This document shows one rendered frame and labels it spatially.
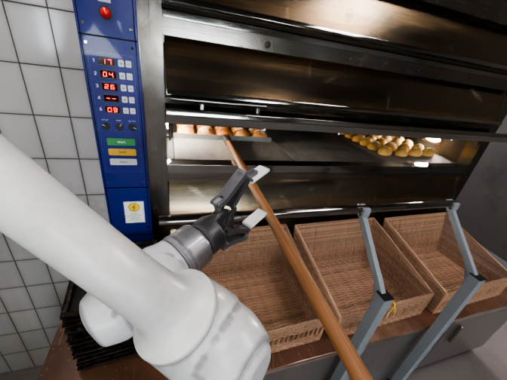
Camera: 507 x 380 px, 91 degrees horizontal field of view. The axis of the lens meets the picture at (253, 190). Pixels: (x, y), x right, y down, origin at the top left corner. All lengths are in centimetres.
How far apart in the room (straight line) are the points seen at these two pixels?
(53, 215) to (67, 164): 87
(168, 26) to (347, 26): 65
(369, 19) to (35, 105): 121
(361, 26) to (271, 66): 38
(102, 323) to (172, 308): 17
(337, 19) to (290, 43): 20
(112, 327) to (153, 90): 76
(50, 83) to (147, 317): 88
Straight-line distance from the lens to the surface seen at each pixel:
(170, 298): 27
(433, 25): 148
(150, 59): 98
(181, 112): 85
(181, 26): 98
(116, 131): 100
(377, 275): 101
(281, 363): 118
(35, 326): 173
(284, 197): 127
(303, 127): 98
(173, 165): 107
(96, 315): 43
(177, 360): 31
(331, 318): 53
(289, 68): 110
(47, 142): 111
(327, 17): 113
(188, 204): 115
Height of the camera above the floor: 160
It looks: 28 degrees down
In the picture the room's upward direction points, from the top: 9 degrees clockwise
